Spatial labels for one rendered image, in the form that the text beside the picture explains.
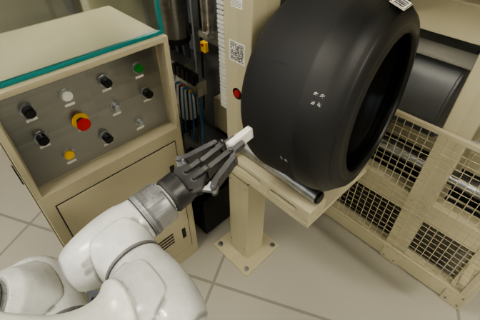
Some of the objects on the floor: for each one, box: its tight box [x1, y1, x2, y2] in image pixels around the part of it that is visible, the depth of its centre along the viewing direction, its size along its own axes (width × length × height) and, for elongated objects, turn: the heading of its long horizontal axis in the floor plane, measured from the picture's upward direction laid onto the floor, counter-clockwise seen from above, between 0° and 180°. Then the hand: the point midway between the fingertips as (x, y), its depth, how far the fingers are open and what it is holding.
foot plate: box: [214, 231, 279, 277], centre depth 193 cm, size 27×27×2 cm
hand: (240, 140), depth 75 cm, fingers closed
